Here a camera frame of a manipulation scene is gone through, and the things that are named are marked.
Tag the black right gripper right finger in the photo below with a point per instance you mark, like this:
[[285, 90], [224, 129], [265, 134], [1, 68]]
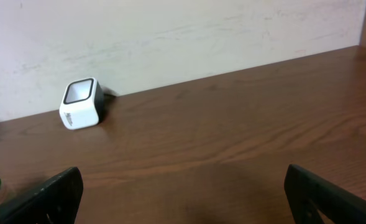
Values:
[[309, 195]]

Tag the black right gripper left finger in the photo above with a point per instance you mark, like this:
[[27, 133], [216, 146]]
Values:
[[56, 200]]

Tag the white barcode scanner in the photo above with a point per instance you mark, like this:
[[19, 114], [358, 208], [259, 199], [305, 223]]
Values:
[[82, 105]]

